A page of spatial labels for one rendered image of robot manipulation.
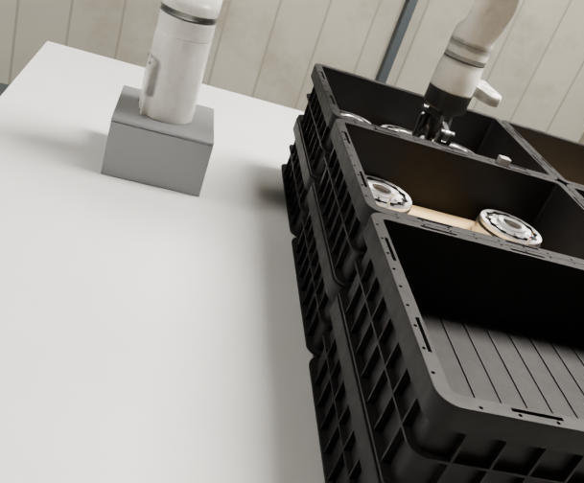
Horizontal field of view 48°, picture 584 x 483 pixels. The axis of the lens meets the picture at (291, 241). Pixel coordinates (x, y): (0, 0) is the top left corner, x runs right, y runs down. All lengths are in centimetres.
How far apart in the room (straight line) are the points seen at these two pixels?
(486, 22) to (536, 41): 243
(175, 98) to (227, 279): 33
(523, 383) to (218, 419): 33
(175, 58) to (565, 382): 73
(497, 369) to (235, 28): 258
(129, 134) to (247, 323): 40
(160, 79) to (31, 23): 219
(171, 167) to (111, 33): 212
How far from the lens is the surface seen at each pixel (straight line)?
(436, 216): 107
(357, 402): 64
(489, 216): 108
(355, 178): 81
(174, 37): 108
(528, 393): 76
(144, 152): 111
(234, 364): 80
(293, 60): 322
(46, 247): 93
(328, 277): 81
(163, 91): 111
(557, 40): 357
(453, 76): 111
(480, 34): 110
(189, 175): 112
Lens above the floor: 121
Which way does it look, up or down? 28 degrees down
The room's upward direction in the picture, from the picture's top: 20 degrees clockwise
